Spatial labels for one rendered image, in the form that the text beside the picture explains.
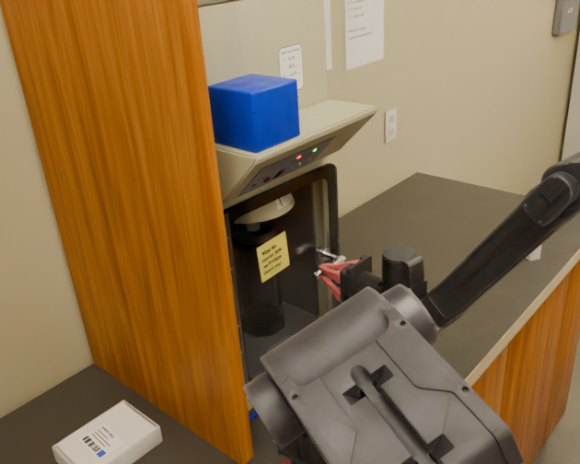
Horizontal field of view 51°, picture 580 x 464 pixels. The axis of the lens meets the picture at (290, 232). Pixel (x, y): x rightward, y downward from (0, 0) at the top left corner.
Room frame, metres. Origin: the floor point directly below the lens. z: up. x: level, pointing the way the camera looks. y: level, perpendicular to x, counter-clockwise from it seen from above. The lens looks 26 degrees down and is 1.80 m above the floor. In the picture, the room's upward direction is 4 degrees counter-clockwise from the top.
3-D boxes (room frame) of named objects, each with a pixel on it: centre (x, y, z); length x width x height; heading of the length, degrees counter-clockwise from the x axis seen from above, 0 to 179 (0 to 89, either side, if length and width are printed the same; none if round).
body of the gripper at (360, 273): (0.95, -0.14, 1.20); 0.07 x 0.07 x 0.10; 46
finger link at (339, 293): (1.00, -0.09, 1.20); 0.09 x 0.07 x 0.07; 46
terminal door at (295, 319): (1.02, 0.01, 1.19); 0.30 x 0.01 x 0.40; 135
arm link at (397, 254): (0.88, -0.20, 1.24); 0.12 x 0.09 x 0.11; 37
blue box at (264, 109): (0.92, 0.04, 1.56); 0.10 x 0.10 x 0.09; 47
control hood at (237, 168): (0.99, -0.02, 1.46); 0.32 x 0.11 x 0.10; 137
